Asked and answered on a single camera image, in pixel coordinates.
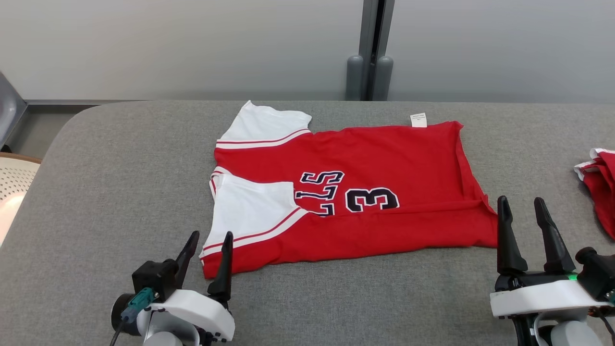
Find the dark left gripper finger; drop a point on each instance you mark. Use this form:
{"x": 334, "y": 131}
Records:
{"x": 223, "y": 281}
{"x": 186, "y": 259}

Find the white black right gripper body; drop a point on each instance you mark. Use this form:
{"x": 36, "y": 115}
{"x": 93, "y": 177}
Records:
{"x": 538, "y": 298}

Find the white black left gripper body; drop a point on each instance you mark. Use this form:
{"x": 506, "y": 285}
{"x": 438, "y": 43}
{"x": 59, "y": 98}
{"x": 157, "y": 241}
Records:
{"x": 202, "y": 307}

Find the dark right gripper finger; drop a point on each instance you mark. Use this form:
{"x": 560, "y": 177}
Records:
{"x": 509, "y": 250}
{"x": 555, "y": 250}

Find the red shorts with white stripe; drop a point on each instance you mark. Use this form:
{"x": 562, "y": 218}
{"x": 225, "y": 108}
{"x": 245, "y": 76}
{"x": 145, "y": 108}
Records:
{"x": 603, "y": 192}

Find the red jersey with white sleeves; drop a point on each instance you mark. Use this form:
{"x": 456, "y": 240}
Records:
{"x": 384, "y": 158}

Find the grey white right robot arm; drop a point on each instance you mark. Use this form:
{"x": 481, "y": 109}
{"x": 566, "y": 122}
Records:
{"x": 571, "y": 336}

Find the grey fabric sofa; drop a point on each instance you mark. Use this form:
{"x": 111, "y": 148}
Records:
{"x": 120, "y": 192}

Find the cream perforated laundry basket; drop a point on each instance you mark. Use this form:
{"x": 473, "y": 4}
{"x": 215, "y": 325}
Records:
{"x": 14, "y": 192}

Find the thick grey desk leg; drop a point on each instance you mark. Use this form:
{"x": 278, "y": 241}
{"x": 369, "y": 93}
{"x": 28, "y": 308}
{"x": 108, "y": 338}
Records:
{"x": 9, "y": 110}

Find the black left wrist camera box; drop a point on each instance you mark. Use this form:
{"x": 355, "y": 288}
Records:
{"x": 153, "y": 278}

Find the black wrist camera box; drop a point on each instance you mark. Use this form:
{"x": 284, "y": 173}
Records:
{"x": 598, "y": 274}
{"x": 153, "y": 278}

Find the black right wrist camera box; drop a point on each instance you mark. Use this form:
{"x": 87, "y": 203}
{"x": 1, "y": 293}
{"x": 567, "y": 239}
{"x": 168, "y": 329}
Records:
{"x": 598, "y": 274}

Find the grey wall base rail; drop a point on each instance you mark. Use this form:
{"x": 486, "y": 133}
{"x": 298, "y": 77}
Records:
{"x": 72, "y": 103}

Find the grey partition post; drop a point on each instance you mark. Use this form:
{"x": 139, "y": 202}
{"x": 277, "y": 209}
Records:
{"x": 366, "y": 29}

